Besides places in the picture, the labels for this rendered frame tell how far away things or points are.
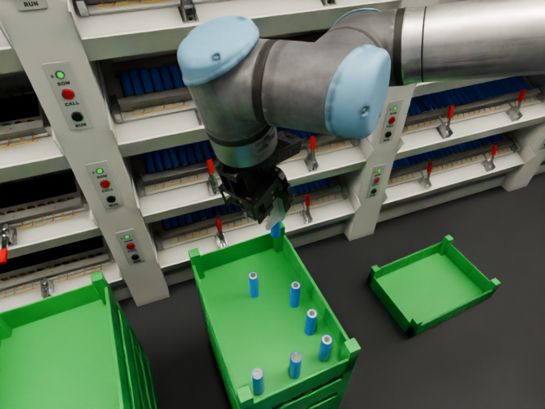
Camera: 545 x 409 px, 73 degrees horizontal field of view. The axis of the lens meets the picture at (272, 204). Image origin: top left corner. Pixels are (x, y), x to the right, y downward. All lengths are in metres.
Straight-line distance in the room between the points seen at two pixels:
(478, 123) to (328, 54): 0.98
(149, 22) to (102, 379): 0.60
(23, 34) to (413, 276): 1.11
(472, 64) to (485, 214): 1.11
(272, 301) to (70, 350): 0.37
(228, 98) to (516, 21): 0.30
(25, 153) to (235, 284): 0.47
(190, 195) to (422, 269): 0.76
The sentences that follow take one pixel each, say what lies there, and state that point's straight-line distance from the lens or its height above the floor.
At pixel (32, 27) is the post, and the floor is 0.77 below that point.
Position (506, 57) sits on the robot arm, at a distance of 0.49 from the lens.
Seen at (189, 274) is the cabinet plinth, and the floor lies 0.02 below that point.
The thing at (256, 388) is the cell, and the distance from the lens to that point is 0.65.
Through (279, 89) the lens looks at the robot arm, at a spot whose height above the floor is 0.79.
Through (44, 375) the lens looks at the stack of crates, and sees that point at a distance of 0.78.
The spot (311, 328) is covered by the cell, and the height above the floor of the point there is 0.35.
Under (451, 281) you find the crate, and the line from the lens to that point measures 1.28.
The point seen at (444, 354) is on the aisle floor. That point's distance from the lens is 1.15.
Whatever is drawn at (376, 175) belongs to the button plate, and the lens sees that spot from 1.12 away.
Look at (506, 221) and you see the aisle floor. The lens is 1.57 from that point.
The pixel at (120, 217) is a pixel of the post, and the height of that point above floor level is 0.35.
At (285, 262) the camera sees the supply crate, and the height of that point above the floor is 0.32.
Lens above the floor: 0.96
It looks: 44 degrees down
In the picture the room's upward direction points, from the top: straight up
